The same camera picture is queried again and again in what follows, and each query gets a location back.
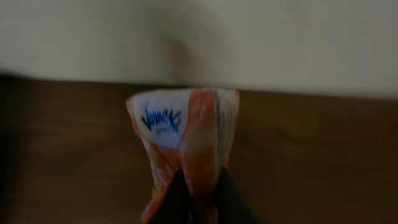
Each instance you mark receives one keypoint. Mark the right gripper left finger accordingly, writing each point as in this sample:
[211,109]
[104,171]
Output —
[175,206]

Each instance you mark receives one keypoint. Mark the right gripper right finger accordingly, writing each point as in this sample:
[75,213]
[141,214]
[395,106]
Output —
[231,208]

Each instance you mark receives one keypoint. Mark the orange Kleenex tissue pack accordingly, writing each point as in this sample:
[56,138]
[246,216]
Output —
[191,130]

